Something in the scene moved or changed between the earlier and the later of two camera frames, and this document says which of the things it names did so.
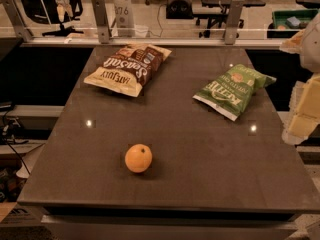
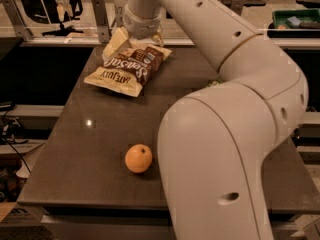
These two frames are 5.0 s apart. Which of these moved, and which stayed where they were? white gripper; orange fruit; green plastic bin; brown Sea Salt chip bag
Moved: white gripper
Stayed: green plastic bin; brown Sea Salt chip bag; orange fruit
